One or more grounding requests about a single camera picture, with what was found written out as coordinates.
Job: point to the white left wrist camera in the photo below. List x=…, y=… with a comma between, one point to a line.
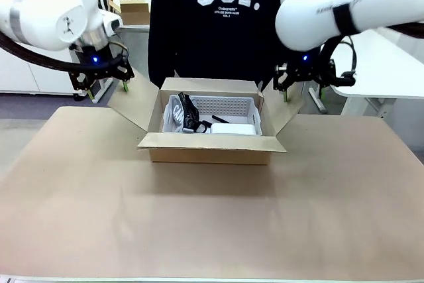
x=112, y=22

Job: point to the white table with metal legs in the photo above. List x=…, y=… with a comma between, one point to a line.
x=132, y=28

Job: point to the brown cardboard packing box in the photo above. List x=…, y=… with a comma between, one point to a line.
x=208, y=153

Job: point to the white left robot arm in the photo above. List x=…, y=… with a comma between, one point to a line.
x=43, y=4

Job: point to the white table with curved edge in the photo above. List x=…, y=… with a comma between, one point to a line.
x=381, y=74

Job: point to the person in dark hoodie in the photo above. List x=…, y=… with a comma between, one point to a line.
x=218, y=37

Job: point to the white cabinet with wooden top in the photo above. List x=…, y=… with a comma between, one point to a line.
x=26, y=77

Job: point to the small white rectangular box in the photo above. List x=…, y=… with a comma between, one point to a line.
x=233, y=129

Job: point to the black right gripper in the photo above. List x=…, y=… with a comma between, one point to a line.
x=306, y=62

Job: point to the small open cardboard box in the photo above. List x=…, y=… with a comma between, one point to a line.
x=134, y=13

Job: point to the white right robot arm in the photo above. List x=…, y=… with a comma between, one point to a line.
x=331, y=4

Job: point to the thin black stick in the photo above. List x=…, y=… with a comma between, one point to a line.
x=221, y=119

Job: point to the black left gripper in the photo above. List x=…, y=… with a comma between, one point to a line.
x=94, y=61

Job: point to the grey pouch with white letters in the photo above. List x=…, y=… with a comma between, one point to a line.
x=175, y=115

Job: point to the white perforated plastic basket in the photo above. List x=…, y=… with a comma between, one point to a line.
x=228, y=107

